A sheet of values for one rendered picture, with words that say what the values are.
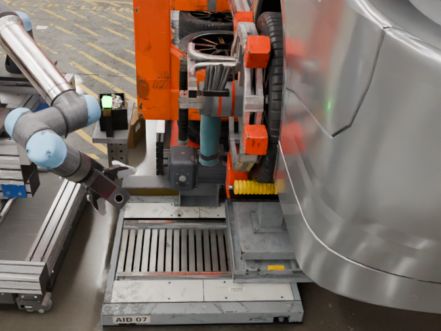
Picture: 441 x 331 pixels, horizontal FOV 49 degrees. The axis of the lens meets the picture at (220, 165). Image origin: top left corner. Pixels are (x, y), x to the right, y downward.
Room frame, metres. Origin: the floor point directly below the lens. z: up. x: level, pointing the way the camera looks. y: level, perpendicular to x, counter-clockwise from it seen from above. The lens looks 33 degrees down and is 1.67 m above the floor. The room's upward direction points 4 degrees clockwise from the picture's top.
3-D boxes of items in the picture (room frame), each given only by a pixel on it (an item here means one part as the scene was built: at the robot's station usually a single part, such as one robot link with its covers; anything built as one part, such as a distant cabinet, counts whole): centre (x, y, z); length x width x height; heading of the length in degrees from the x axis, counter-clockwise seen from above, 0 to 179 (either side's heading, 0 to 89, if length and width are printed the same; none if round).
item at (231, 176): (1.75, -0.11, 0.48); 0.16 x 0.12 x 0.17; 96
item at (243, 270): (1.76, -0.24, 0.13); 0.50 x 0.36 x 0.10; 6
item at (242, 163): (1.74, -0.07, 0.85); 0.54 x 0.07 x 0.54; 6
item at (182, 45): (3.37, 0.03, 0.39); 0.66 x 0.66 x 0.24
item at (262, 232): (1.76, -0.24, 0.32); 0.40 x 0.30 x 0.28; 6
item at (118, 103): (2.22, 0.57, 0.51); 0.20 x 0.14 x 0.13; 15
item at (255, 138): (1.43, -0.11, 0.85); 0.09 x 0.08 x 0.07; 6
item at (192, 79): (1.63, 0.04, 1.03); 0.19 x 0.18 x 0.11; 96
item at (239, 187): (1.63, -0.18, 0.51); 0.29 x 0.06 x 0.06; 96
